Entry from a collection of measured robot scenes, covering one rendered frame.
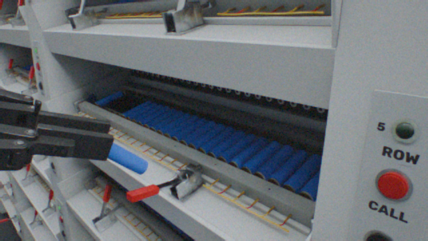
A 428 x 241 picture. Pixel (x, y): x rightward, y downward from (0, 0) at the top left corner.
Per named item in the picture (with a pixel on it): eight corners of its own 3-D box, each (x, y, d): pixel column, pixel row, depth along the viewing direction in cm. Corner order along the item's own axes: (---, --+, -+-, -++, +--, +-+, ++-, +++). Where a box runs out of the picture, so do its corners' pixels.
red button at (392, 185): (403, 204, 17) (409, 179, 17) (374, 193, 18) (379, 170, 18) (408, 197, 18) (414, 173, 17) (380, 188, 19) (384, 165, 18)
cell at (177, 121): (193, 122, 54) (164, 140, 50) (186, 120, 55) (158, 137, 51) (190, 113, 53) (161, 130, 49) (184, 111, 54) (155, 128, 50)
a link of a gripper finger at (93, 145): (37, 122, 28) (37, 127, 27) (114, 134, 31) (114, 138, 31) (31, 148, 29) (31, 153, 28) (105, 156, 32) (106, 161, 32)
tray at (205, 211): (304, 321, 27) (301, 251, 22) (62, 140, 68) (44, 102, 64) (387, 191, 38) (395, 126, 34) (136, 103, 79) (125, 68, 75)
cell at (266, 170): (295, 158, 40) (265, 187, 36) (283, 154, 41) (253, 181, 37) (294, 146, 39) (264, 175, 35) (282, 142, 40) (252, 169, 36)
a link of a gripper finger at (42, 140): (14, 130, 26) (9, 151, 24) (75, 138, 29) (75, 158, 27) (11, 144, 27) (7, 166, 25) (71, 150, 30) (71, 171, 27)
